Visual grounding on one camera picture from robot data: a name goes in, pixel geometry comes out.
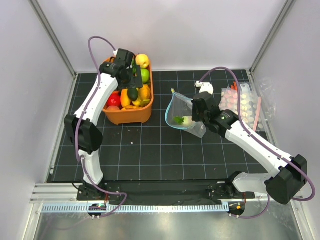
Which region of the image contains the orange bell pepper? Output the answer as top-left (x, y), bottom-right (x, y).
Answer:
top-left (138, 84), bottom-right (151, 100)

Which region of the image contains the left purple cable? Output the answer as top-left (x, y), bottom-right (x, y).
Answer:
top-left (74, 36), bottom-right (128, 218)

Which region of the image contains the purple cable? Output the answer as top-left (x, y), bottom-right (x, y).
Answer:
top-left (74, 36), bottom-right (128, 218)
top-left (201, 66), bottom-right (316, 220)

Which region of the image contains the bag of pink sliced food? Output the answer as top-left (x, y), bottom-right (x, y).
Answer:
top-left (219, 82), bottom-right (264, 131)

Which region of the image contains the red tomato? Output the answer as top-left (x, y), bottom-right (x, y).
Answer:
top-left (106, 93), bottom-right (121, 108)

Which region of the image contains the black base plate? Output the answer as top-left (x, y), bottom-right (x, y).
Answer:
top-left (77, 178), bottom-right (256, 203)

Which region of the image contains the yellow mango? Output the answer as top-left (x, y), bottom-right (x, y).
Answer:
top-left (120, 89), bottom-right (132, 108)

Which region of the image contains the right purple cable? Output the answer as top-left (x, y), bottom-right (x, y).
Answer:
top-left (201, 66), bottom-right (316, 220)

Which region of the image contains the white radish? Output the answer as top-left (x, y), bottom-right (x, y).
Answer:
top-left (173, 116), bottom-right (194, 128)

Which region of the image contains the orange plastic bin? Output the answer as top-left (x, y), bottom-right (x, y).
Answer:
top-left (102, 63), bottom-right (154, 125)

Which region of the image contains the green apple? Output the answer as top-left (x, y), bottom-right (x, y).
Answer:
top-left (141, 68), bottom-right (150, 84)

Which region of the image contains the clear blue zip bag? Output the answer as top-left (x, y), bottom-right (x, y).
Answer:
top-left (165, 88), bottom-right (207, 138)

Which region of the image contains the dark green avocado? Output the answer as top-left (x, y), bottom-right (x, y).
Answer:
top-left (127, 88), bottom-right (139, 102)

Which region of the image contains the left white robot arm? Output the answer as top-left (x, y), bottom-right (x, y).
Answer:
top-left (64, 48), bottom-right (142, 201)

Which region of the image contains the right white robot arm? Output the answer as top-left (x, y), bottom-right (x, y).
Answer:
top-left (191, 92), bottom-right (307, 205)

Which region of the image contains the black grid mat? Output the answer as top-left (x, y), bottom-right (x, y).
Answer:
top-left (53, 69), bottom-right (276, 181)

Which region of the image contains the slotted cable duct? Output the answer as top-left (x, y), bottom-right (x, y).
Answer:
top-left (41, 202), bottom-right (229, 214)

